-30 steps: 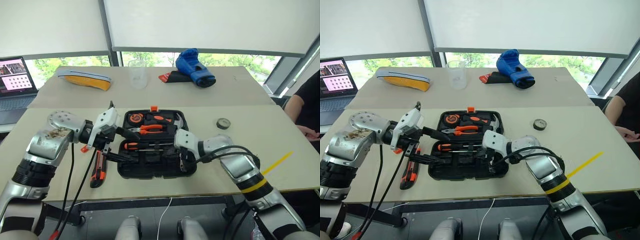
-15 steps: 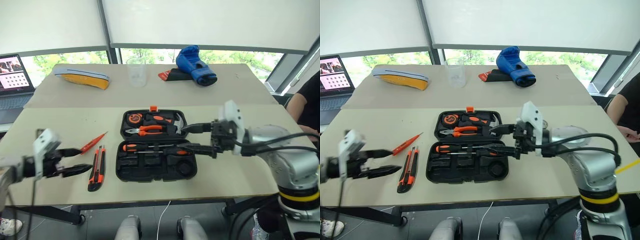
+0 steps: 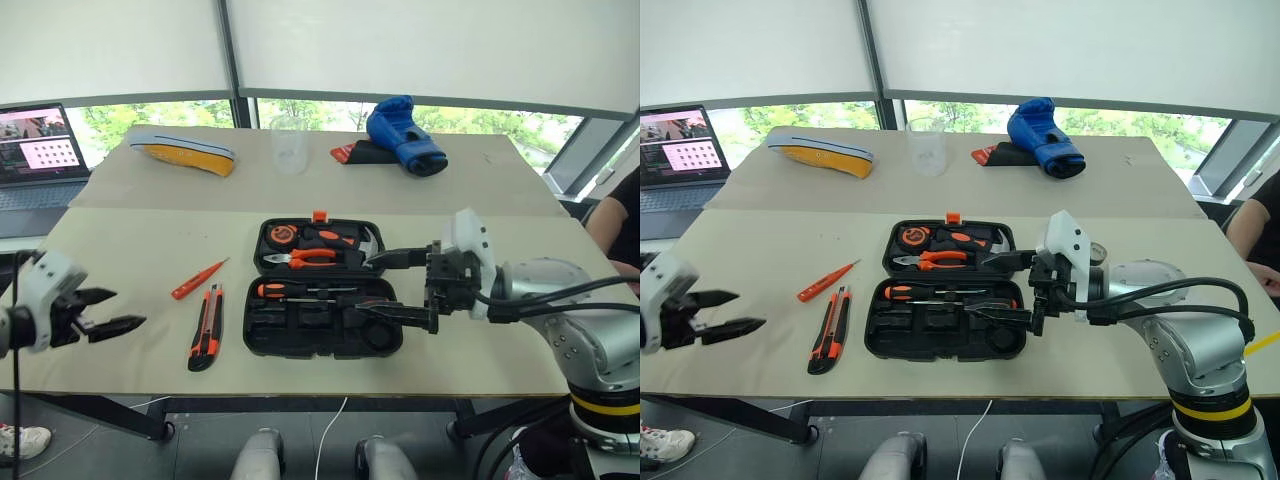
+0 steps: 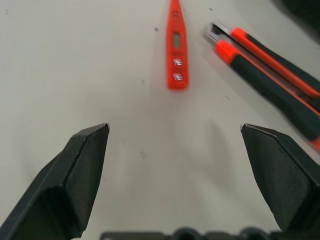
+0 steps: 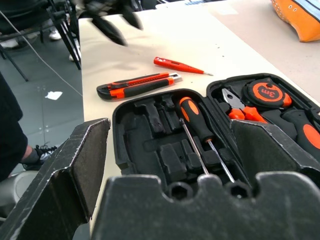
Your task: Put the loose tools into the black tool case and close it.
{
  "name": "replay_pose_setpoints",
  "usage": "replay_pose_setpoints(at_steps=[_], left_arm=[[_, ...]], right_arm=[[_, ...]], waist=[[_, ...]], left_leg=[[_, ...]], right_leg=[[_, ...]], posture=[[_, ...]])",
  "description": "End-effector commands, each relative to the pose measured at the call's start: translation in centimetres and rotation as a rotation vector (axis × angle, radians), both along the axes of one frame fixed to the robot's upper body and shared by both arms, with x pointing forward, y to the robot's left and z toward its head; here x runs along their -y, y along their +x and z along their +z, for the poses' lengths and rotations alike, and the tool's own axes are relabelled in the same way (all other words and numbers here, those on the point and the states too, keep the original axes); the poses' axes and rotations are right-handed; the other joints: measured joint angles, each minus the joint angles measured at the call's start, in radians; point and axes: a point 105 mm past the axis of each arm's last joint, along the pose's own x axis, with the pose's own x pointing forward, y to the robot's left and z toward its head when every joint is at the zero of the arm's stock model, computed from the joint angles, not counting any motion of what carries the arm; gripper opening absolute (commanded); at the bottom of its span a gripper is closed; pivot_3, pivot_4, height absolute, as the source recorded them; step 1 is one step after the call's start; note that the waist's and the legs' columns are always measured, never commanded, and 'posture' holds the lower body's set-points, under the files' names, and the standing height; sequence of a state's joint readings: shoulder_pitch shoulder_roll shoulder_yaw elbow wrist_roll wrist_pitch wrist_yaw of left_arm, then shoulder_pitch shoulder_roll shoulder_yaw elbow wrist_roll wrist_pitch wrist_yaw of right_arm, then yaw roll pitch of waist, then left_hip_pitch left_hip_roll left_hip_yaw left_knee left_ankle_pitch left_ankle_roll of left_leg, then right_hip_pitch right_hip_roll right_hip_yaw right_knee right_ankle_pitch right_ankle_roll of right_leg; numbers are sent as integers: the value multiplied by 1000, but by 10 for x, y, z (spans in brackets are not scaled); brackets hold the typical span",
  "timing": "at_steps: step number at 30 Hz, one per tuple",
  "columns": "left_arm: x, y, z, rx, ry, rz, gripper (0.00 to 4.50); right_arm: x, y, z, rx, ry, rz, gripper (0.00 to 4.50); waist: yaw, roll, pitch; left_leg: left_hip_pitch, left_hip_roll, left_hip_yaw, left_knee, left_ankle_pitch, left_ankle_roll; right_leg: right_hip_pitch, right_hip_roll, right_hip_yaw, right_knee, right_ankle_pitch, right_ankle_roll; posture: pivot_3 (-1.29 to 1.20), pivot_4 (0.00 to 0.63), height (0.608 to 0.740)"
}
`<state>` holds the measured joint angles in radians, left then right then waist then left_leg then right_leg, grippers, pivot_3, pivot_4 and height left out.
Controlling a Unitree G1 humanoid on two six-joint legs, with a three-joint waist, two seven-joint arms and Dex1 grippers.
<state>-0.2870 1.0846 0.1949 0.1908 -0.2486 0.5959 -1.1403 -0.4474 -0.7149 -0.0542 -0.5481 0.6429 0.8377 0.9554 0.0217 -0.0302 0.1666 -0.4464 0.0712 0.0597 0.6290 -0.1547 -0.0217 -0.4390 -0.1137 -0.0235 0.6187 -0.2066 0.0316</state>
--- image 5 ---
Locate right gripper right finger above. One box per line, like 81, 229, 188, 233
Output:
230, 119, 320, 186

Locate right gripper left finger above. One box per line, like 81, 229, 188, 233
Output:
0, 117, 111, 240

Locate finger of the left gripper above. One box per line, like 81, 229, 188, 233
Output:
122, 5, 144, 31
90, 15, 129, 47

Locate red voltage tester screwdriver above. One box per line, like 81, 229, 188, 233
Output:
153, 56, 214, 77

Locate orange black utility knife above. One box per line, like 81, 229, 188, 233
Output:
96, 72, 183, 101

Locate black plastic tool case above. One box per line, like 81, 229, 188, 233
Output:
112, 72, 320, 191

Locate black and white sneaker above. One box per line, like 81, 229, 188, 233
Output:
21, 144, 59, 172

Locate black chair legs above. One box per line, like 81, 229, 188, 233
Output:
46, 0, 82, 71

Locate grey robot body shell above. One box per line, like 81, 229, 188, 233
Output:
0, 170, 39, 219

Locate black orange tape measure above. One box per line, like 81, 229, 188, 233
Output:
240, 78, 293, 109

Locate person in dark clothes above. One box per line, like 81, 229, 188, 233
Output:
0, 71, 29, 182

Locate steel shaft screwdriver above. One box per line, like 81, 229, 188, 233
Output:
179, 118, 210, 176

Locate white paper scrap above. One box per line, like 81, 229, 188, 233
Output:
44, 90, 64, 101

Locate yellow and grey shoe insole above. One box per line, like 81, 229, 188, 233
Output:
270, 0, 320, 43

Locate orange handled pliers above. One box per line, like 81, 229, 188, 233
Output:
221, 87, 269, 125

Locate orange black hammer handle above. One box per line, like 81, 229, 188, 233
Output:
279, 109, 320, 162

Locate orange black handled screwdriver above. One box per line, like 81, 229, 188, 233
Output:
177, 96, 236, 184

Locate thin grey floor cable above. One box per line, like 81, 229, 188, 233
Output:
0, 9, 84, 97

